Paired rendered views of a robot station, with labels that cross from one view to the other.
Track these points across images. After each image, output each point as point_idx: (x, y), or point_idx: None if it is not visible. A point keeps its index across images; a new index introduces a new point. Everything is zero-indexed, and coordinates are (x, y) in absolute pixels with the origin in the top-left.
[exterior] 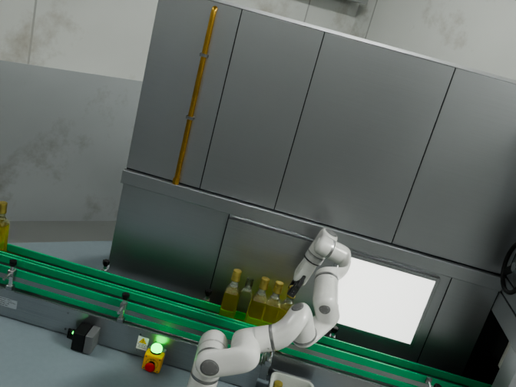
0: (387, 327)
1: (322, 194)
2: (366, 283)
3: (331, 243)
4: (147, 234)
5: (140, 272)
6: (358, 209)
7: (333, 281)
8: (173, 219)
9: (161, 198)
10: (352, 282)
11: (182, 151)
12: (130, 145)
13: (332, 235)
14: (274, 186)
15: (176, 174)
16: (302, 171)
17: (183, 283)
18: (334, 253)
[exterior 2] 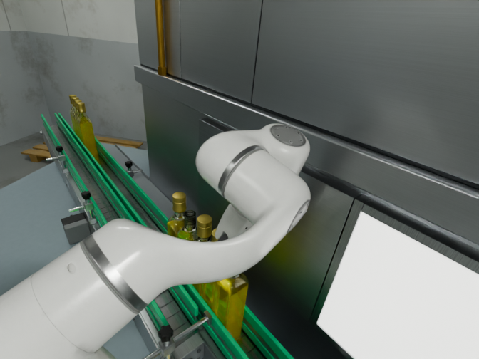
0: None
1: (328, 55)
2: (428, 310)
3: (231, 152)
4: (160, 141)
5: (163, 181)
6: (430, 85)
7: (60, 289)
8: (171, 124)
9: (161, 97)
10: (388, 290)
11: (156, 23)
12: (137, 34)
13: (281, 140)
14: (248, 55)
15: (158, 60)
16: (289, 4)
17: (187, 202)
18: (232, 189)
